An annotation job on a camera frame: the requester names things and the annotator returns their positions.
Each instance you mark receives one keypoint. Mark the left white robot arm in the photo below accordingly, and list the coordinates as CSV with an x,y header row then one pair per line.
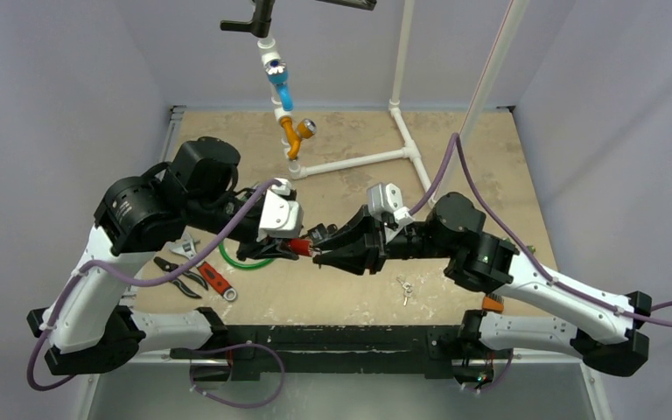
x,y
87,330

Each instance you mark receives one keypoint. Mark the blue tap valve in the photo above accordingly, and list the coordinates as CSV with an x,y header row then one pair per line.
x,y
277,74

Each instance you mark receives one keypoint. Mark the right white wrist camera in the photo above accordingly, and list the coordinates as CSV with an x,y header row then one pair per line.
x,y
385,204

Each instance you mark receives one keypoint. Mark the green cable lock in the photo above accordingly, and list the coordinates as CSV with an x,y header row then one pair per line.
x,y
241,265

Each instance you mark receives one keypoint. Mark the silver key bunch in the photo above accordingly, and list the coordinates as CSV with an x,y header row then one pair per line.
x,y
407,289

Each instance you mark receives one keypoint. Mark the black padlock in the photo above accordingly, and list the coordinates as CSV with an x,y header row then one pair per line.
x,y
321,233

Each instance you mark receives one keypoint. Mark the black pliers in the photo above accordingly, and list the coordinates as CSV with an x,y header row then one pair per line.
x,y
178,281

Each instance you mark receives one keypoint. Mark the red handled adjustable wrench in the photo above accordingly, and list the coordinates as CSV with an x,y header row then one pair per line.
x,y
186,247

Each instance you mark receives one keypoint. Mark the white pole with red stripe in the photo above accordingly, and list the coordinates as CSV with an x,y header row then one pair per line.
x,y
508,28

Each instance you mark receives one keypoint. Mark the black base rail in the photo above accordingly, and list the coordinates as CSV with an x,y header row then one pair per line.
x,y
433,351

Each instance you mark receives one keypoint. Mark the orange hex key set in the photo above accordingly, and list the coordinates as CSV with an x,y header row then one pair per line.
x,y
492,304

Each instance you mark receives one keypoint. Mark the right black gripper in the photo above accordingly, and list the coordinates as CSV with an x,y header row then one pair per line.
x,y
374,248

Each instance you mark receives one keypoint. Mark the red cable lock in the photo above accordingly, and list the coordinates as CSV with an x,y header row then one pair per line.
x,y
301,247

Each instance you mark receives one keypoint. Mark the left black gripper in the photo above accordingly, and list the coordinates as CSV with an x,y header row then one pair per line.
x,y
253,247

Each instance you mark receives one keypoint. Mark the black crank handle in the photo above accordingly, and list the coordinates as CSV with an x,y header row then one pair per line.
x,y
260,21

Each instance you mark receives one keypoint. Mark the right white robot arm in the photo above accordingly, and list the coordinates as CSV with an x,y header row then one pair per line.
x,y
600,328

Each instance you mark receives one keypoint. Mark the orange tap valve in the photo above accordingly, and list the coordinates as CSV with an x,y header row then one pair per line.
x,y
295,134

